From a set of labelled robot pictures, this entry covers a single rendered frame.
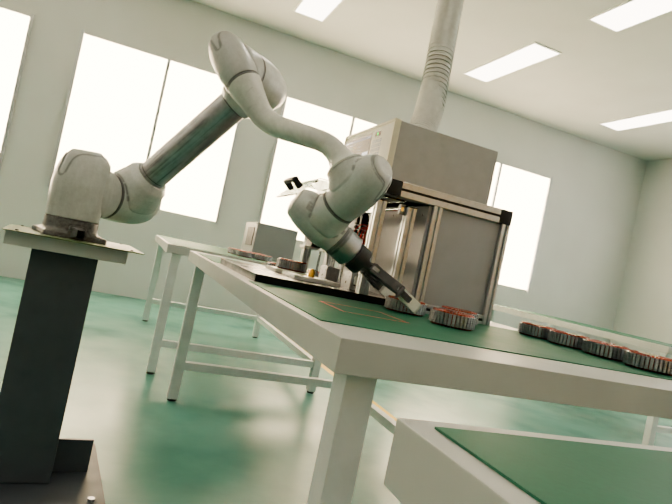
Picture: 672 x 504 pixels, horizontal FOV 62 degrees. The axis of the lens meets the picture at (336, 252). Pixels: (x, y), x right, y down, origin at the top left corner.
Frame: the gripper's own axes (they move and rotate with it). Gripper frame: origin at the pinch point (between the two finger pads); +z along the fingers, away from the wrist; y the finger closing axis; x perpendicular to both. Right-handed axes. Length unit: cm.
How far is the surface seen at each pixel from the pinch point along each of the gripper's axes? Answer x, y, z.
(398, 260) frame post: -10.2, 13.4, -5.2
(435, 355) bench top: 14, -66, -17
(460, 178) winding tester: -47, 25, -4
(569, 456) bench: 19, -108, -25
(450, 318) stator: -1.0, -21.9, 2.5
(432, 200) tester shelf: -30.3, 12.3, -9.6
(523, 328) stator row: -19.5, 3.7, 34.7
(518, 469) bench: 22, -112, -31
